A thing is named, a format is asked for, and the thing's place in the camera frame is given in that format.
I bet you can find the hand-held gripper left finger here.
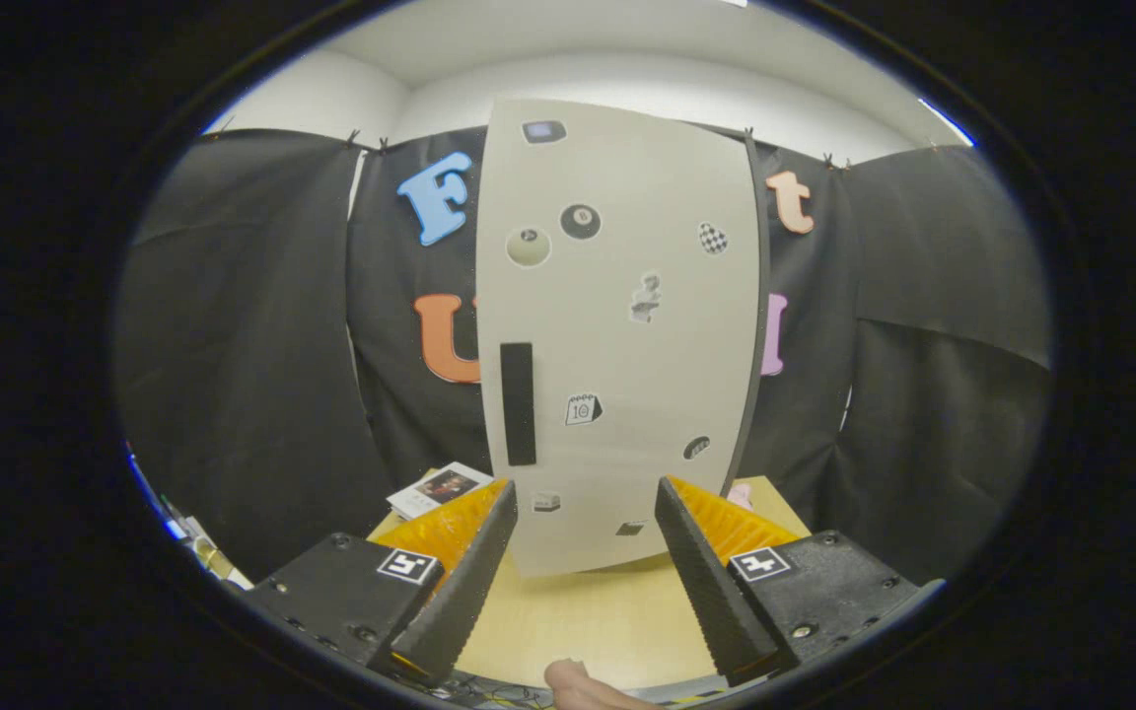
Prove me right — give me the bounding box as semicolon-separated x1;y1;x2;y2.
243;478;520;688

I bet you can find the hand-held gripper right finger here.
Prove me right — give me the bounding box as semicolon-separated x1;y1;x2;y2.
655;475;946;688

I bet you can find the white book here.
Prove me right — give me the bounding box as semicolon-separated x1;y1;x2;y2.
387;461;493;522

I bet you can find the black door handle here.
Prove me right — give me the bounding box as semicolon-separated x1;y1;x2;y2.
499;342;537;467

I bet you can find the black backdrop cloth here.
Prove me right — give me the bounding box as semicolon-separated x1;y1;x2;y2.
114;126;1054;588

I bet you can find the grey shoe cabinet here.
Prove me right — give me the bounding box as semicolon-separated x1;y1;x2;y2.
721;133;773;494

